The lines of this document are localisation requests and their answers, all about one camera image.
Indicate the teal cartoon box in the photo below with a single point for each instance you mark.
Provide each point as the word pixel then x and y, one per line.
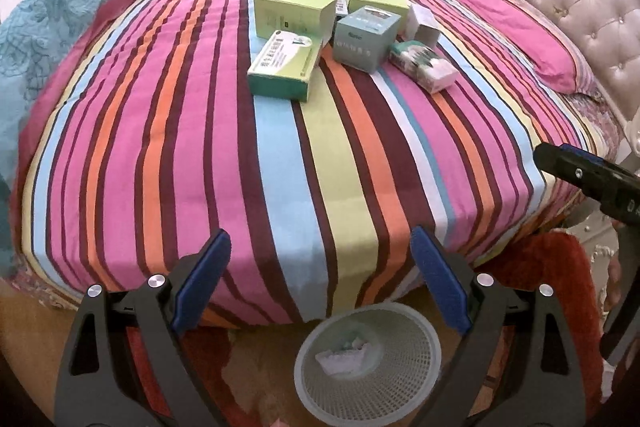
pixel 362 38

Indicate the teal patterned blanket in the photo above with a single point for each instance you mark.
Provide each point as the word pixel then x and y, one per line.
pixel 35 38

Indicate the white disposable toilet cover packet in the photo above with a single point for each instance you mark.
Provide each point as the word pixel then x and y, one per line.
pixel 347 361

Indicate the pink striped pillow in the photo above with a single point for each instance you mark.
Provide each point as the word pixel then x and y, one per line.
pixel 557 61

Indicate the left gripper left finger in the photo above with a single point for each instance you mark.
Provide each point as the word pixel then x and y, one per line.
pixel 98 384

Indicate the green white medicine box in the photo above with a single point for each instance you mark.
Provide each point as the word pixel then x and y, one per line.
pixel 284 66

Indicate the plain lime green box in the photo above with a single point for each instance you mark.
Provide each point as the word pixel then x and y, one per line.
pixel 398 7

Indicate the striped colourful bed sheet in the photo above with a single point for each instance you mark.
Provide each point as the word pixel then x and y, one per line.
pixel 146 140

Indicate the light green box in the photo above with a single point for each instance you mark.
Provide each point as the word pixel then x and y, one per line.
pixel 313 18

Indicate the white red text card box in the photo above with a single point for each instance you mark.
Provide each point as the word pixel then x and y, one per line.
pixel 341 8

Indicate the white silver printed box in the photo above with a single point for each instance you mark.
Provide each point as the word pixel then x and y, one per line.
pixel 421 26

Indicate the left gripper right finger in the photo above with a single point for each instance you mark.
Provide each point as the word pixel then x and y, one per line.
pixel 542 383

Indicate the pink white tissue pack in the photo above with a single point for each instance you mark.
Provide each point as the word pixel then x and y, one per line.
pixel 426 68

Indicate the pale green mesh waste basket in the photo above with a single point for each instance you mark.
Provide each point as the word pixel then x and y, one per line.
pixel 400 373

